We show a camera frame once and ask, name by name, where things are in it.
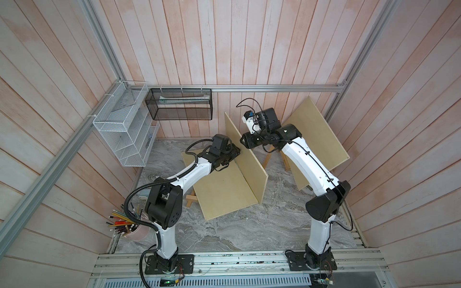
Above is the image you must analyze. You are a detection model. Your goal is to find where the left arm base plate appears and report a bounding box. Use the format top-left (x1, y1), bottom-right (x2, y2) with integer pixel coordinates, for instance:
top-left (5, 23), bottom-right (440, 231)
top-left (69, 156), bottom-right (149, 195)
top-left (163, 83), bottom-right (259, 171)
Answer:
top-left (144, 254), bottom-right (194, 275)

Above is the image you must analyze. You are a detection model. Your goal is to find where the wooden easel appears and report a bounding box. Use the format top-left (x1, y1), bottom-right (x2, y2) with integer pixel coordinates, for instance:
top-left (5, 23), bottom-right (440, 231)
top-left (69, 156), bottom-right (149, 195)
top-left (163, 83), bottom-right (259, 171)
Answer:
top-left (262, 149), bottom-right (291, 172)
top-left (186, 189), bottom-right (199, 208)

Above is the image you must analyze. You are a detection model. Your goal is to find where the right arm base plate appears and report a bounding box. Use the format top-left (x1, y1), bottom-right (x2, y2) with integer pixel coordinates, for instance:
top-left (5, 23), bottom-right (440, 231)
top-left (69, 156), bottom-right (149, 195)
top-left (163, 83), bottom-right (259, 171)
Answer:
top-left (285, 249), bottom-right (337, 271)

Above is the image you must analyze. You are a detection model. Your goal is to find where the black wire mesh basket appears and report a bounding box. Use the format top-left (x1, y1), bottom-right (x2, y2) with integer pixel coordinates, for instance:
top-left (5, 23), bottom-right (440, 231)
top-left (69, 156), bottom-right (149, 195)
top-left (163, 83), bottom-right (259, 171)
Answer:
top-left (145, 88), bottom-right (213, 121)

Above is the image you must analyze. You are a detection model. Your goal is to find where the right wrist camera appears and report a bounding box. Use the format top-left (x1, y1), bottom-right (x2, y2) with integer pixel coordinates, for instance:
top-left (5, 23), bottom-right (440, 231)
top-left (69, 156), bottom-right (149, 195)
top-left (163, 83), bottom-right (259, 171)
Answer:
top-left (242, 110), bottom-right (261, 134)

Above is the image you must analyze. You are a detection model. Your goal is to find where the wooden easel under boards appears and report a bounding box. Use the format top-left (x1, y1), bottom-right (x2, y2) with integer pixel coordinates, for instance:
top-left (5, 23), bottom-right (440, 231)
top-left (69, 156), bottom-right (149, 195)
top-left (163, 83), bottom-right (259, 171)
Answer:
top-left (186, 189), bottom-right (199, 208)

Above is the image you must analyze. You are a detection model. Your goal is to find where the pink cup of pencils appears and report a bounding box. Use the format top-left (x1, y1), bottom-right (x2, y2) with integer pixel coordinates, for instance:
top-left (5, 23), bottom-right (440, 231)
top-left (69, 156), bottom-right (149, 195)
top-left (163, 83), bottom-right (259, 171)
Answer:
top-left (106, 210), bottom-right (150, 242)

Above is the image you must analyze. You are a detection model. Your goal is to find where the aluminium front rail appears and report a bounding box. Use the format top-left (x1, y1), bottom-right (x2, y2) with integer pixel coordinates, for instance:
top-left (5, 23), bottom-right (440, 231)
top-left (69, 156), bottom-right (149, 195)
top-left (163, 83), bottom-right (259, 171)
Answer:
top-left (88, 248), bottom-right (391, 288)

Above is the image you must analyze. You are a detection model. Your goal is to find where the plywood board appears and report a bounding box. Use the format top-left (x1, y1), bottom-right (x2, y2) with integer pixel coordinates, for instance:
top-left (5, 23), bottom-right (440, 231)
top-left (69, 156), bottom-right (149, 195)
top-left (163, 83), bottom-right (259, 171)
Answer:
top-left (193, 160), bottom-right (258, 221)
top-left (284, 97), bottom-right (350, 171)
top-left (224, 112), bottom-right (268, 204)

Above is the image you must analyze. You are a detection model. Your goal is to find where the white wire mesh shelf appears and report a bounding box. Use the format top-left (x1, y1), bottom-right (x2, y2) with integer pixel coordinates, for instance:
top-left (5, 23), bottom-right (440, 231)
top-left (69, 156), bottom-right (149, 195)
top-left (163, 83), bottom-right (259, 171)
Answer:
top-left (93, 81), bottom-right (160, 167)

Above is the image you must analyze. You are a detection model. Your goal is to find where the horizontal aluminium wall profile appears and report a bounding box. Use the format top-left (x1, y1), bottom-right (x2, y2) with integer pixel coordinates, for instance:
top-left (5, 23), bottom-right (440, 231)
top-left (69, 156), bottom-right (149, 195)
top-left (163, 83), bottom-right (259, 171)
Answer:
top-left (146, 84), bottom-right (345, 93)

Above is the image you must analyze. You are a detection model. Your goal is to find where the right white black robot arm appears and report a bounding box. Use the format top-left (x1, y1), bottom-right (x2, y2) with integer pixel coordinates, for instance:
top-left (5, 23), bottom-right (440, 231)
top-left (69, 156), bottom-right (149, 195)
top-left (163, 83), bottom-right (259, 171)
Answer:
top-left (240, 108), bottom-right (351, 270)

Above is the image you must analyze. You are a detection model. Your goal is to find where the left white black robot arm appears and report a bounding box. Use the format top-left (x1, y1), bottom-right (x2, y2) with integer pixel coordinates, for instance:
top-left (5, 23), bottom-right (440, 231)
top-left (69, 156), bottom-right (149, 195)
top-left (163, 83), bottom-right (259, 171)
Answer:
top-left (145, 134), bottom-right (241, 272)

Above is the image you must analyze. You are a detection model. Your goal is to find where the black corrugated cable conduit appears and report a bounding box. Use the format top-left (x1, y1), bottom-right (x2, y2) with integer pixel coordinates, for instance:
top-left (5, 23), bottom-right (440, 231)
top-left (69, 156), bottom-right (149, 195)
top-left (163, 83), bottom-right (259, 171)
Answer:
top-left (123, 138), bottom-right (213, 288)

